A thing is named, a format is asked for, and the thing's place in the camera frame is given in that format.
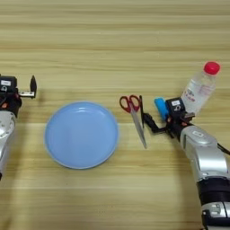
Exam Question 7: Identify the left gripper's black labelled box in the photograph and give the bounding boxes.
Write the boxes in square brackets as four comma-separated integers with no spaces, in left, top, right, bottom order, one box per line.
[0,75,18,93]

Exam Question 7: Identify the clear red-capped water bottle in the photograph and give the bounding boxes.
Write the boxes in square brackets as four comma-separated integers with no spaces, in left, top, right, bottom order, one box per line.
[180,61,222,116]

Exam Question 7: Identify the small blue eraser block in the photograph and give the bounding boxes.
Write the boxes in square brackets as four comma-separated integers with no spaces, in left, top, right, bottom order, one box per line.
[154,97,170,121]

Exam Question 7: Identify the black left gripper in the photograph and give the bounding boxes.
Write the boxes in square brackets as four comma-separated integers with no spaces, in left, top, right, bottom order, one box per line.
[0,75,38,118]

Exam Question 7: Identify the right gripper's black labelled box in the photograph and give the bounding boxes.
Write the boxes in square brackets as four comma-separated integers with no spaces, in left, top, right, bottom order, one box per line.
[165,97,186,116]

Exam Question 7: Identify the red-handled scissors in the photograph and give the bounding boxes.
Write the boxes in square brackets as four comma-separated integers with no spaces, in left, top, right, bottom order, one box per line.
[119,94,148,150]

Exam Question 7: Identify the gripper's black labelled box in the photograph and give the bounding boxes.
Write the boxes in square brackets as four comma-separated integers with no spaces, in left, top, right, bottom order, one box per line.
[165,97,186,116]
[0,75,18,93]

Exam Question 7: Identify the light blue round plate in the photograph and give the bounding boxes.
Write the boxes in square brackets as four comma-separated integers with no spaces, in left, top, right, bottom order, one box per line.
[43,102,119,170]

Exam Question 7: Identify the right arm's black cable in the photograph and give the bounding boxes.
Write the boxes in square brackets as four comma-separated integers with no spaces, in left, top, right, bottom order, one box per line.
[217,143,230,156]

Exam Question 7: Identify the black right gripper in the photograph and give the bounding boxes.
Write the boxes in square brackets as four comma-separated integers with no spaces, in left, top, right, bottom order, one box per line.
[141,111,197,141]

